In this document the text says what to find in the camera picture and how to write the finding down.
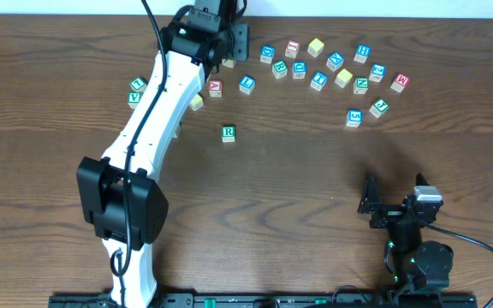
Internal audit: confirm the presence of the yellow O wooden block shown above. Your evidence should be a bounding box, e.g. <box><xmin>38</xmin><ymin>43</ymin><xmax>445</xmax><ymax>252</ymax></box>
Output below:
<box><xmin>335</xmin><ymin>68</ymin><xmax>353</xmax><ymax>89</ymax></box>
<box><xmin>222</xmin><ymin>59</ymin><xmax>236</xmax><ymax>68</ymax></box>

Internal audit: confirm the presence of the green r wooden block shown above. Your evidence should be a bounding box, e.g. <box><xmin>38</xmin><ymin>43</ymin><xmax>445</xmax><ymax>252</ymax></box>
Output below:
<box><xmin>271</xmin><ymin>60</ymin><xmax>288</xmax><ymax>80</ymax></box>
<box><xmin>221</xmin><ymin>125</ymin><xmax>235</xmax><ymax>143</ymax></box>

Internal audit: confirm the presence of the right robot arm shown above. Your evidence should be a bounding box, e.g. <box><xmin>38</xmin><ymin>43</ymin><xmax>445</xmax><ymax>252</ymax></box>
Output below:
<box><xmin>358</xmin><ymin>174</ymin><xmax>454</xmax><ymax>299</ymax></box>

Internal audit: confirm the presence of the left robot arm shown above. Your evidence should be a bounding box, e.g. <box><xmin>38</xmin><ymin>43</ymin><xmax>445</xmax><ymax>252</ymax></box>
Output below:
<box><xmin>76</xmin><ymin>21</ymin><xmax>249</xmax><ymax>307</ymax></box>

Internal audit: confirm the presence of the blue D wooden block upper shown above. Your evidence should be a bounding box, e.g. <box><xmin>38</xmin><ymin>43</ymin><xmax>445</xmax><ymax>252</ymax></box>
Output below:
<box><xmin>260</xmin><ymin>45</ymin><xmax>275</xmax><ymax>64</ymax></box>

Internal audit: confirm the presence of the blue d wooden block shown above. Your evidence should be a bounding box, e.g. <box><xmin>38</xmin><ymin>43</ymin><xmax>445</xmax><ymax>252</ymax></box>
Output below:
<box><xmin>292</xmin><ymin>62</ymin><xmax>306</xmax><ymax>80</ymax></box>
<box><xmin>260</xmin><ymin>45</ymin><xmax>275</xmax><ymax>64</ymax></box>

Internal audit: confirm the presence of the blue L wooden block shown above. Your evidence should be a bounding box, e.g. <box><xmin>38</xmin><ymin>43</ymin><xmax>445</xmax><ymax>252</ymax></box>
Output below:
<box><xmin>239</xmin><ymin>75</ymin><xmax>255</xmax><ymax>95</ymax></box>

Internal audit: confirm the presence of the red A wooden block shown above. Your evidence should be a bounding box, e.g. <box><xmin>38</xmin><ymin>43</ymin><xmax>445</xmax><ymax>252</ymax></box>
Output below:
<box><xmin>208</xmin><ymin>80</ymin><xmax>223</xmax><ymax>98</ymax></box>

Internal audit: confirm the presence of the red I wooden block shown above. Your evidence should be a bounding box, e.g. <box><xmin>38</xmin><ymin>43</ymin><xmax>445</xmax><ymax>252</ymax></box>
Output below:
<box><xmin>285</xmin><ymin>40</ymin><xmax>300</xmax><ymax>59</ymax></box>

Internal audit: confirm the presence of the yellow block middle left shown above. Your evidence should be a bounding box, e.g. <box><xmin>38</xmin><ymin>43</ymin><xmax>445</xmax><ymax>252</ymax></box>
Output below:
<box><xmin>189</xmin><ymin>93</ymin><xmax>204</xmax><ymax>111</ymax></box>

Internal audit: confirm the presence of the blue D wooden block lower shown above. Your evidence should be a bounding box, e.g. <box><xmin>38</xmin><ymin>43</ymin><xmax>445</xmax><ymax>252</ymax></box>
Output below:
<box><xmin>292</xmin><ymin>62</ymin><xmax>306</xmax><ymax>80</ymax></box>

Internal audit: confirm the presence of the yellow top wooden block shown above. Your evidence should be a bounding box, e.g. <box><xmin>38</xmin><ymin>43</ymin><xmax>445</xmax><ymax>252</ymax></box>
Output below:
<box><xmin>307</xmin><ymin>38</ymin><xmax>324</xmax><ymax>58</ymax></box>

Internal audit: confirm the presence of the blue 5 wooden block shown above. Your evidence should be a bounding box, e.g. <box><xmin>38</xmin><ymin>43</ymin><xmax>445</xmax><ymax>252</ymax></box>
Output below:
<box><xmin>346</xmin><ymin>110</ymin><xmax>363</xmax><ymax>127</ymax></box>

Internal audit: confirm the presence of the green J wooden block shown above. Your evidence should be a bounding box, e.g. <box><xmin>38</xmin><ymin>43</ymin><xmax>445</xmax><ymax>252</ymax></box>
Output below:
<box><xmin>369</xmin><ymin>98</ymin><xmax>389</xmax><ymax>118</ymax></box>

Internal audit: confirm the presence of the blue T wooden block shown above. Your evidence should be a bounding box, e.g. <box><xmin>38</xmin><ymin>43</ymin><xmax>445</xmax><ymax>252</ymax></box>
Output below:
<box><xmin>310</xmin><ymin>71</ymin><xmax>328</xmax><ymax>92</ymax></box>

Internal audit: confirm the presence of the red M wooden block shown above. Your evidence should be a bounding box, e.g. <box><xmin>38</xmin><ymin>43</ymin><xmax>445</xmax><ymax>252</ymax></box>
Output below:
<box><xmin>390</xmin><ymin>74</ymin><xmax>410</xmax><ymax>93</ymax></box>

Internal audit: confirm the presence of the blue X wooden block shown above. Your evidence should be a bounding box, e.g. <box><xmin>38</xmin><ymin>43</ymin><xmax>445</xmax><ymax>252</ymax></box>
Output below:
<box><xmin>326</xmin><ymin>52</ymin><xmax>345</xmax><ymax>72</ymax></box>

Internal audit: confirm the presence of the green L wooden block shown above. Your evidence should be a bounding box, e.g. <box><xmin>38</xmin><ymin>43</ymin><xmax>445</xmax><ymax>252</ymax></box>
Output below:
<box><xmin>129</xmin><ymin>76</ymin><xmax>147</xmax><ymax>93</ymax></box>

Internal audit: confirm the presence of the green N wooden block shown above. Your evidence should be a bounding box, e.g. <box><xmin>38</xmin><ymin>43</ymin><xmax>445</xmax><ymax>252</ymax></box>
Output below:
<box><xmin>353</xmin><ymin>77</ymin><xmax>370</xmax><ymax>95</ymax></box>

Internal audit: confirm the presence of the green V wooden block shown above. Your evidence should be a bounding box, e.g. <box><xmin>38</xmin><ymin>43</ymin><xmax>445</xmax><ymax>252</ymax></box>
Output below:
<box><xmin>128</xmin><ymin>92</ymin><xmax>142</xmax><ymax>109</ymax></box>

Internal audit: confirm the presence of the blue 2 wooden block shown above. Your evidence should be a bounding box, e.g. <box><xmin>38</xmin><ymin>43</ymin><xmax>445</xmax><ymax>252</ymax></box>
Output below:
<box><xmin>369</xmin><ymin>63</ymin><xmax>386</xmax><ymax>82</ymax></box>

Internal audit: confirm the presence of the blue H wooden block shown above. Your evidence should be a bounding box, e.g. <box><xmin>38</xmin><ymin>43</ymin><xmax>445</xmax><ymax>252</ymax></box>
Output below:
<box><xmin>353</xmin><ymin>44</ymin><xmax>371</xmax><ymax>64</ymax></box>

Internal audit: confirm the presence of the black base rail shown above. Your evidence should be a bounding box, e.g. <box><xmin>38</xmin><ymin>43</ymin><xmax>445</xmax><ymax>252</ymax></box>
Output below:
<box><xmin>48</xmin><ymin>291</ymin><xmax>478</xmax><ymax>308</ymax></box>

